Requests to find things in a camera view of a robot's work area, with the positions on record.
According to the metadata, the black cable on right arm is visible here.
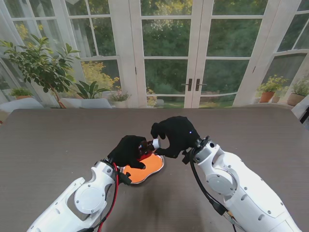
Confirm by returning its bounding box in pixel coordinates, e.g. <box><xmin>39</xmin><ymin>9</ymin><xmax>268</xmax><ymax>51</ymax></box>
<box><xmin>189</xmin><ymin>148</ymin><xmax>237</xmax><ymax>232</ymax></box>

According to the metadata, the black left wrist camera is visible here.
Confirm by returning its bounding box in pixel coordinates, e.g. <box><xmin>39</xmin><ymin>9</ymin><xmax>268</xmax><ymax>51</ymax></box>
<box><xmin>118</xmin><ymin>172</ymin><xmax>132</xmax><ymax>186</ymax></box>

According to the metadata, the red transparent sample bottle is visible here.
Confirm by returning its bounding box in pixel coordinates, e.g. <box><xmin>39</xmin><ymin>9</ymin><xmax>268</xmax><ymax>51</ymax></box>
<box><xmin>137</xmin><ymin>140</ymin><xmax>155</xmax><ymax>161</ymax></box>

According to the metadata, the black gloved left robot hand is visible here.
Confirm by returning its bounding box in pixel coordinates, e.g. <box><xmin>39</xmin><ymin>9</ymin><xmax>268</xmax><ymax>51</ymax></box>
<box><xmin>107</xmin><ymin>135</ymin><xmax>147</xmax><ymax>169</ymax></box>

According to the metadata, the red cable on left arm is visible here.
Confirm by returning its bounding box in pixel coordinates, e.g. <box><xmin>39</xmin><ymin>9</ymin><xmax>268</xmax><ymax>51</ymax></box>
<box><xmin>90</xmin><ymin>162</ymin><xmax>119</xmax><ymax>232</ymax></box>

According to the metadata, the printed garden window backdrop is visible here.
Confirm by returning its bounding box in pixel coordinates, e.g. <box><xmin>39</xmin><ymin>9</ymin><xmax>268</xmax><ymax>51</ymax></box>
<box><xmin>0</xmin><ymin>0</ymin><xmax>309</xmax><ymax>109</ymax></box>

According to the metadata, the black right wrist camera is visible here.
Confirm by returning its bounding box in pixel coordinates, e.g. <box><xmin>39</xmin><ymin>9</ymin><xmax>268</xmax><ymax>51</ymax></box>
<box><xmin>182</xmin><ymin>150</ymin><xmax>193</xmax><ymax>165</ymax></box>

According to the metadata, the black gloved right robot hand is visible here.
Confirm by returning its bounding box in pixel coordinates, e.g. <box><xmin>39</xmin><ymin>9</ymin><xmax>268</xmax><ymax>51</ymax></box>
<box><xmin>150</xmin><ymin>116</ymin><xmax>202</xmax><ymax>159</ymax></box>

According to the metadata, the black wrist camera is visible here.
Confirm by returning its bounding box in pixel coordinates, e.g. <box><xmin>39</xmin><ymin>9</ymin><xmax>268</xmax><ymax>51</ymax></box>
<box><xmin>118</xmin><ymin>172</ymin><xmax>132</xmax><ymax>186</ymax></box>
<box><xmin>182</xmin><ymin>150</ymin><xmax>193</xmax><ymax>165</ymax></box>

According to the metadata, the white panel with black frame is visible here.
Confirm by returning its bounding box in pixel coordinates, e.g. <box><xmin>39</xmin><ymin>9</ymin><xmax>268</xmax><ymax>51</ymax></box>
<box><xmin>291</xmin><ymin>95</ymin><xmax>309</xmax><ymax>124</ymax></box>

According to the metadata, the kidney steel tray orange liner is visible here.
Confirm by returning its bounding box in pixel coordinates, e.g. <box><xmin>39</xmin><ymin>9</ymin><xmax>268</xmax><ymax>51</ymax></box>
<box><xmin>120</xmin><ymin>154</ymin><xmax>165</xmax><ymax>185</ymax></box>

